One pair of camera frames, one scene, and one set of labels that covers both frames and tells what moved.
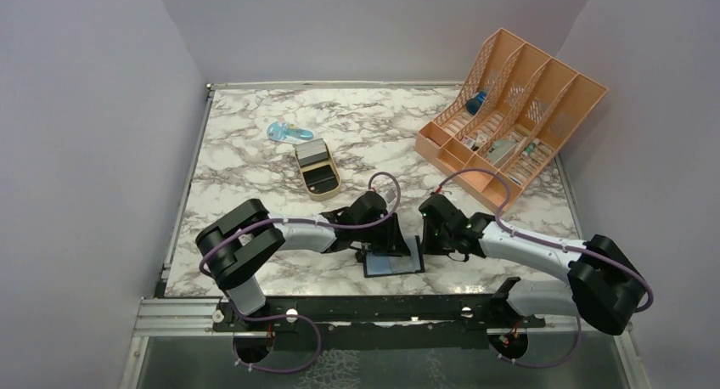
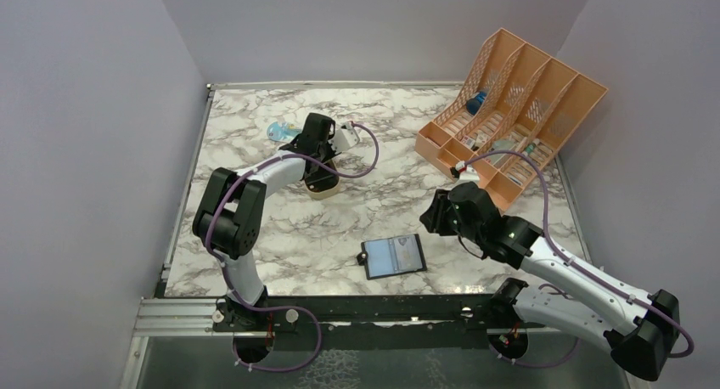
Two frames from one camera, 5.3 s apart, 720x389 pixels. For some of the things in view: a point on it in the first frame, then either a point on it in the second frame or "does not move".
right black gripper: (429, 246) → (434, 217)
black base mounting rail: (390, 322) does not move
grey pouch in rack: (498, 149) does not move
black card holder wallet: (384, 265) does not move
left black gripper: (393, 243) → (329, 153)
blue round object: (474, 104) does not move
